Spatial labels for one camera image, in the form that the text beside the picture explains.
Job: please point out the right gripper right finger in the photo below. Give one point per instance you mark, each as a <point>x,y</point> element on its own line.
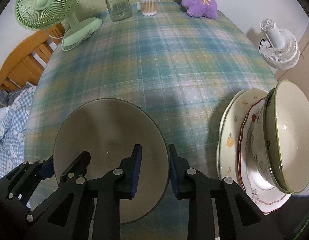
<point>217,202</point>

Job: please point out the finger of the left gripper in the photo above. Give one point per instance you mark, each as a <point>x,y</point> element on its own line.
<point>22,181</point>
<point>78,168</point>

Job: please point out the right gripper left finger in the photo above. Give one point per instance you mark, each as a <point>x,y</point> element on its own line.
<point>90,209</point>

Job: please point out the red pattern white plate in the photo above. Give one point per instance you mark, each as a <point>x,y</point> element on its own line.
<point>266,196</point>

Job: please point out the ceramic bowl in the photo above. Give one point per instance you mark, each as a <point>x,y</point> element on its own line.
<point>109,129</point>
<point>280,138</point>

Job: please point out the scalloped yellow flower plate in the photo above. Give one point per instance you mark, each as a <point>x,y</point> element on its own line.
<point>229,131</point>

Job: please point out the plaid green tablecloth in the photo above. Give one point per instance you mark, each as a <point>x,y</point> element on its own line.
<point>182,71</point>

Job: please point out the green desk fan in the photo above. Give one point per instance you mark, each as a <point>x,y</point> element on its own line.
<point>44,14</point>

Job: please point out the glass jar black lid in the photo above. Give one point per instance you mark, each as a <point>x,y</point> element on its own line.
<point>119,9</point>

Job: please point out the white standing fan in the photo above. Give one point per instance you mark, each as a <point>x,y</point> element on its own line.
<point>280,48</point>

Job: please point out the cotton swab container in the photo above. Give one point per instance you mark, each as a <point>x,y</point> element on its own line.
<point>148,7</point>

